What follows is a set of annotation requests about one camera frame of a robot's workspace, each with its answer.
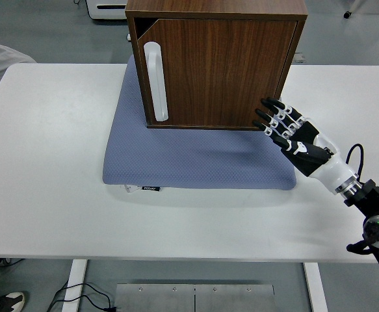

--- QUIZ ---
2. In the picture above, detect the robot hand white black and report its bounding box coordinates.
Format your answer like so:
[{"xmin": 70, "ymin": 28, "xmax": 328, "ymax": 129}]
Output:
[{"xmin": 252, "ymin": 97, "xmax": 359, "ymax": 195}]

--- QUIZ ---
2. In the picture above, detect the brown wooden cabinet door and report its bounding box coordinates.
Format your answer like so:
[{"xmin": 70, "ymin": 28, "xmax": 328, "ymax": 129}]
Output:
[{"xmin": 136, "ymin": 18, "xmax": 299, "ymax": 127}]

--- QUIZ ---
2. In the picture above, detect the white cabinet door handle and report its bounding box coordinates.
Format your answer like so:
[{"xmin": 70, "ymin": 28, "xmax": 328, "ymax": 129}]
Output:
[{"xmin": 142, "ymin": 41, "xmax": 170, "ymax": 123}]

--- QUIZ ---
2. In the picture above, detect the brown wooden cabinet body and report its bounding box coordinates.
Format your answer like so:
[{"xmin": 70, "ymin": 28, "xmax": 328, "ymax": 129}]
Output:
[{"xmin": 125, "ymin": 0, "xmax": 309, "ymax": 131}]

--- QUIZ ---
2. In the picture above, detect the white table leg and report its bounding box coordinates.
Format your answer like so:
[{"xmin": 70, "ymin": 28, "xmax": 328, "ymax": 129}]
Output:
[
  {"xmin": 303, "ymin": 261, "xmax": 329, "ymax": 312},
  {"xmin": 61, "ymin": 259, "xmax": 88, "ymax": 312}
]

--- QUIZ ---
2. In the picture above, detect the blue textured mat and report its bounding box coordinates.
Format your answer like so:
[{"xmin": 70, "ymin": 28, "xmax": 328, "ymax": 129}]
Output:
[{"xmin": 101, "ymin": 55, "xmax": 298, "ymax": 192}]

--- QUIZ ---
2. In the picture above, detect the grey metal plate with screws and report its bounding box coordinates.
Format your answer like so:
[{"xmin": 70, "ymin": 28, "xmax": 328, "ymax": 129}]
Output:
[
  {"xmin": 114, "ymin": 283, "xmax": 196, "ymax": 312},
  {"xmin": 194, "ymin": 284, "xmax": 275, "ymax": 312}
]

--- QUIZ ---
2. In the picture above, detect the white appliance with dark slot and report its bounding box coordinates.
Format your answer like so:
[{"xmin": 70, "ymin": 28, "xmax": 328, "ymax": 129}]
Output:
[{"xmin": 85, "ymin": 0, "xmax": 128, "ymax": 21}]

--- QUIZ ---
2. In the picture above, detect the black and white shoe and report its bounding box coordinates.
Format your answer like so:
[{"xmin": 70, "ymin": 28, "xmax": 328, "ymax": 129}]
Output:
[{"xmin": 0, "ymin": 291, "xmax": 26, "ymax": 312}]

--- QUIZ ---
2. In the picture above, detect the black floor cable with plug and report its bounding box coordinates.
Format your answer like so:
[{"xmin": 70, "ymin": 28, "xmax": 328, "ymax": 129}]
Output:
[{"xmin": 46, "ymin": 281, "xmax": 120, "ymax": 312}]

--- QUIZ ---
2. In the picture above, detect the thin black cable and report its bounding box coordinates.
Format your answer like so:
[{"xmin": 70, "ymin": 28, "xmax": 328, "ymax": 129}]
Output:
[{"xmin": 0, "ymin": 257, "xmax": 26, "ymax": 268}]

